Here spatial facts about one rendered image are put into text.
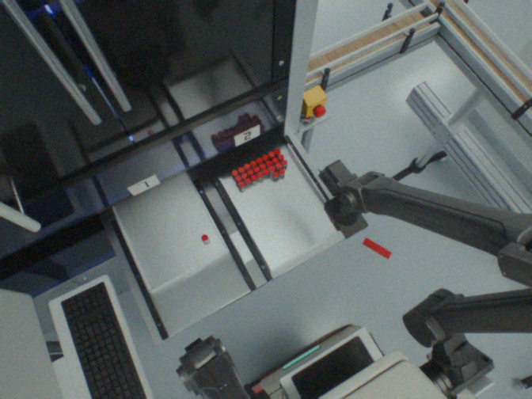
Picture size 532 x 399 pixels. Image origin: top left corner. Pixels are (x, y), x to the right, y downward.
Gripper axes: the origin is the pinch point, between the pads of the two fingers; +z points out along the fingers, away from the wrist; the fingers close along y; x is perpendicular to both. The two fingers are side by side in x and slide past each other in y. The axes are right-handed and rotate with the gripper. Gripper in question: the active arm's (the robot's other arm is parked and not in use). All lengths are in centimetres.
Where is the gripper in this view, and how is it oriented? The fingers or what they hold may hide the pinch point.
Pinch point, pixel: (339, 224)
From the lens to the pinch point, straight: 104.4
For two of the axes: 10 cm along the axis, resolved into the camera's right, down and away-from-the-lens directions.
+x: -8.7, 4.6, -1.7
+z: -0.1, 3.3, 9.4
